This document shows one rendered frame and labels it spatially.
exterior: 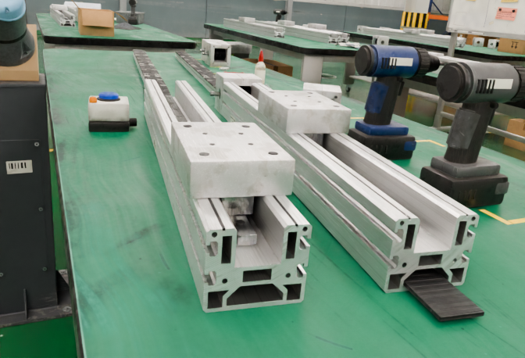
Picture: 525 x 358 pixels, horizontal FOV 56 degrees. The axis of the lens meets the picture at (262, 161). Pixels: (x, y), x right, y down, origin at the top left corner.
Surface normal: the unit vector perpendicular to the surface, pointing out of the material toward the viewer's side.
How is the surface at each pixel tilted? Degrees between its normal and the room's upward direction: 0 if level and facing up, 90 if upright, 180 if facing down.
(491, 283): 0
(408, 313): 0
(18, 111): 90
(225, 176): 90
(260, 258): 0
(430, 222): 90
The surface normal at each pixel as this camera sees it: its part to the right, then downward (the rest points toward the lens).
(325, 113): 0.29, 0.32
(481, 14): -0.91, 0.05
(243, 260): 0.08, -0.95
